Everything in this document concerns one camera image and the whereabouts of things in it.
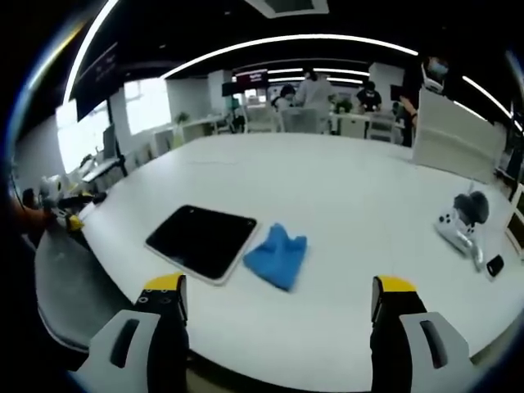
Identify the dark grey fuzzy object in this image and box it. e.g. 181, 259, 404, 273
453, 190, 490, 225

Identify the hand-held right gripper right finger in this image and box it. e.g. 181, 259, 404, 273
369, 274, 472, 393

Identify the white partition box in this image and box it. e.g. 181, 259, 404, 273
410, 87, 505, 184

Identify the small black flat object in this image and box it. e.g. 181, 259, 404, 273
486, 254, 505, 278

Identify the white device with silver handle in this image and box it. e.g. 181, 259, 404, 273
434, 203, 487, 272

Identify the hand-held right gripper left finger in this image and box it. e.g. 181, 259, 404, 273
79, 273, 190, 393

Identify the black mirror with white frame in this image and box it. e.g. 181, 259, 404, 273
144, 204, 262, 287

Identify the blue cleaning cloth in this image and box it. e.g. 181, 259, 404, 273
242, 222, 309, 293

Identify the wall screen with red picture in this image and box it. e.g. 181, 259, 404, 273
233, 68, 269, 88

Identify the long curved ceiling light strip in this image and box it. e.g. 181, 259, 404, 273
161, 34, 420, 80

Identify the dark hanging panel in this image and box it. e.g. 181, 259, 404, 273
70, 40, 120, 122

